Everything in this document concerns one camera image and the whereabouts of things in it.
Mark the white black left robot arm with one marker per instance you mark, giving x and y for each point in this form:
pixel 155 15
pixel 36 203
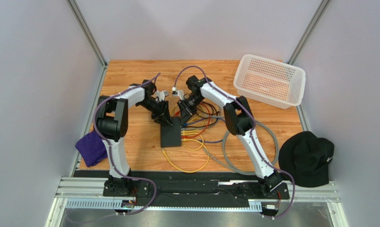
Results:
pixel 110 122

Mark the white perforated plastic basket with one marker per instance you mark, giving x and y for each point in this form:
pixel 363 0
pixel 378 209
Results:
pixel 269 81

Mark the aluminium frame rail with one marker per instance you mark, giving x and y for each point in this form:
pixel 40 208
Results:
pixel 86 193

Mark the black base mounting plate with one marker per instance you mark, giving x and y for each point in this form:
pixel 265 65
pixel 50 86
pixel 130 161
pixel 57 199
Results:
pixel 197 190

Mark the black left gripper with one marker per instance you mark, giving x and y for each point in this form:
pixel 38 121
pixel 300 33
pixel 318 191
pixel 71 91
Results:
pixel 163 111

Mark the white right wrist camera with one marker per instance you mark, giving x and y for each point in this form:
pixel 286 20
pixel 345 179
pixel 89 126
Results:
pixel 178 93

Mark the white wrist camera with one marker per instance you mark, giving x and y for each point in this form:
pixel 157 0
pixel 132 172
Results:
pixel 178 93
pixel 161 95

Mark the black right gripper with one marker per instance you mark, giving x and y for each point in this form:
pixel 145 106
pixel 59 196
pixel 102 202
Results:
pixel 185 107

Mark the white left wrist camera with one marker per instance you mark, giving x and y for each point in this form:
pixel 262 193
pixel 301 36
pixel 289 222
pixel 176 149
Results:
pixel 161 95

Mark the black network switch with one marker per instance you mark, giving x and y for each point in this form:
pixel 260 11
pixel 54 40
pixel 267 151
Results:
pixel 170 136

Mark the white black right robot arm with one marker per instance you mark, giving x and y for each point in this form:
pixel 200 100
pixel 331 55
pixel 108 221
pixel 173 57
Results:
pixel 239 122

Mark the purple cloth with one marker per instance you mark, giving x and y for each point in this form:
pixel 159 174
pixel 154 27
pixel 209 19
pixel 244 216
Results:
pixel 91 148

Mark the black bucket hat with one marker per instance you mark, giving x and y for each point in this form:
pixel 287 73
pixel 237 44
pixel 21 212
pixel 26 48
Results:
pixel 306 158

